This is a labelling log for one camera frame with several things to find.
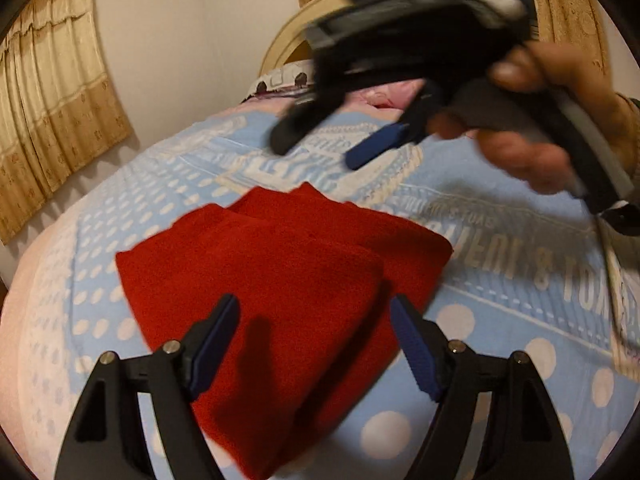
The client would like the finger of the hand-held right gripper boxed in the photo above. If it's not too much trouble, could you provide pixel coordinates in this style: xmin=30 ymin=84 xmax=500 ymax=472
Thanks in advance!
xmin=270 ymin=87 xmax=351 ymax=157
xmin=345 ymin=80 xmax=447 ymax=171

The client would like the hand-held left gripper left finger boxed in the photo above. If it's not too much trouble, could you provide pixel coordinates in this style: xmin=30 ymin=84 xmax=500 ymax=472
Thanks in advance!
xmin=54 ymin=294 xmax=242 ymax=480

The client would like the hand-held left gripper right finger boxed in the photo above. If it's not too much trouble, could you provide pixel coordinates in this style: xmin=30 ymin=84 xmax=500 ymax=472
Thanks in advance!
xmin=389 ymin=295 xmax=576 ymax=480

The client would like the red knitted garment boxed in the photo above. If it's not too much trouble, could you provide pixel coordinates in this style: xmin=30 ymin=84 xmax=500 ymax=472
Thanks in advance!
xmin=115 ymin=182 xmax=455 ymax=480

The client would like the person's right forearm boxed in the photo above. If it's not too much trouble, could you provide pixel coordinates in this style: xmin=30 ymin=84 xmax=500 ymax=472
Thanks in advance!
xmin=612 ymin=91 xmax=640 ymax=186

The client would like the person's right hand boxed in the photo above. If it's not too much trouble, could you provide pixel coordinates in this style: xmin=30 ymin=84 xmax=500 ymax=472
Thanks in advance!
xmin=431 ymin=41 xmax=623 ymax=195

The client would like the patterned pillow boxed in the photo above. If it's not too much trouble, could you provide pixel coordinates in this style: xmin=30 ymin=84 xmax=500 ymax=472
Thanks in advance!
xmin=245 ymin=67 xmax=317 ymax=103

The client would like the pink pillow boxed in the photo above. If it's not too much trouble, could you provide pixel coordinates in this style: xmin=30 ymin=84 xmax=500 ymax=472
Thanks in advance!
xmin=350 ymin=80 xmax=427 ymax=111

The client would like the cream arched headboard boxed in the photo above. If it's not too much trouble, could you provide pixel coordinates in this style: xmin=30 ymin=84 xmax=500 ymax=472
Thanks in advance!
xmin=260 ymin=0 xmax=351 ymax=78

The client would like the bed with pink-blue sheet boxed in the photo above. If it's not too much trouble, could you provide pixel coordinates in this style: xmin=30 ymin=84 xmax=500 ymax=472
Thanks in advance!
xmin=0 ymin=77 xmax=640 ymax=480

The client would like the beige curtain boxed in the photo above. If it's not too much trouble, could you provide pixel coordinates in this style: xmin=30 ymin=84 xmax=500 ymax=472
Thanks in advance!
xmin=0 ymin=0 xmax=135 ymax=246

